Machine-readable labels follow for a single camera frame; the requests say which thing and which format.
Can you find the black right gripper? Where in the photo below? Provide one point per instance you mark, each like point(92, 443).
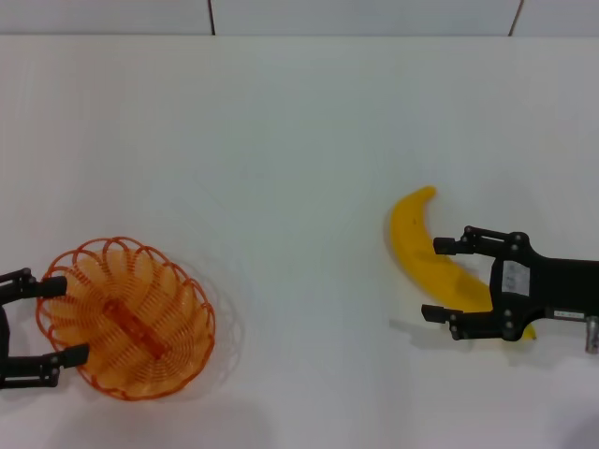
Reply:
point(557, 285)

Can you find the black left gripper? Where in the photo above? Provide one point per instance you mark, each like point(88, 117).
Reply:
point(4, 332)

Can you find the yellow banana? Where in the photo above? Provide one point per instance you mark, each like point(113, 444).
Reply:
point(412, 234)

